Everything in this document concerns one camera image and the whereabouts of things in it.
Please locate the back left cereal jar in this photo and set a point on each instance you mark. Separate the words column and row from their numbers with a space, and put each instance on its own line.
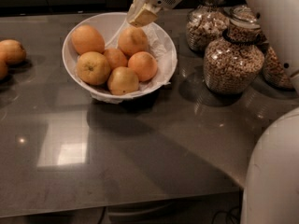
column 205, row 24

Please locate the cereal glass jar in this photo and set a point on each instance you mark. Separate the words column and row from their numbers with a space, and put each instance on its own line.
column 273, row 71
column 233, row 61

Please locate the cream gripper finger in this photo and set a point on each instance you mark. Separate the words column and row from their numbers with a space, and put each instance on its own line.
column 142, row 15
column 134, row 9

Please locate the right cereal glass jar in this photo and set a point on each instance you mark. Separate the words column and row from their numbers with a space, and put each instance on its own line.
column 273, row 71

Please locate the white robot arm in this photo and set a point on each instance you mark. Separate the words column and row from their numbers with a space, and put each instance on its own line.
column 271, row 194

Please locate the orange on table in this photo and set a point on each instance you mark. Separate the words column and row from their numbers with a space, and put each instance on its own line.
column 12, row 52

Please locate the white bowl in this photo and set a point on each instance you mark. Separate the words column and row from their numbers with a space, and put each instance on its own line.
column 70, row 57

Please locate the front cereal glass jar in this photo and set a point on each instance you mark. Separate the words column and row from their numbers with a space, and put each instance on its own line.
column 233, row 61

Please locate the white paper liner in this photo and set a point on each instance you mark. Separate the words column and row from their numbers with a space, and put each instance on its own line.
column 160, row 46

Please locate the yellowish orange front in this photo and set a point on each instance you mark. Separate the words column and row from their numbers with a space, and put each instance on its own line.
column 123, row 80

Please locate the small centre orange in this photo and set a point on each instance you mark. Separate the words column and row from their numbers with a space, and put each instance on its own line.
column 115, row 58

